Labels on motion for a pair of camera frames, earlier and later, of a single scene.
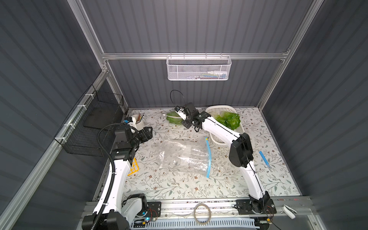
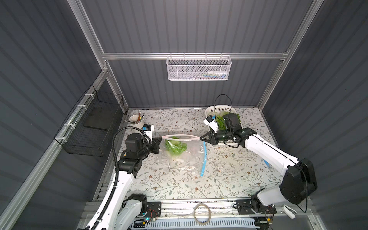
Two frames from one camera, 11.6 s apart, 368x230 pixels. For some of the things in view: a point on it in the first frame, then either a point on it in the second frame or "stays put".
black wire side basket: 89,131 stays put
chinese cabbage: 174,120 → 176,148
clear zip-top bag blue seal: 189,154 stays put
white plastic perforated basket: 239,129 stays put
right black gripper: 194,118 → 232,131
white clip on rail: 290,212 stays put
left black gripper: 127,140 → 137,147
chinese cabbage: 224,118 stays put
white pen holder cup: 139,121 stays put
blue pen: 265,159 stays put
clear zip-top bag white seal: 173,117 → 182,151
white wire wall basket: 195,68 stays put
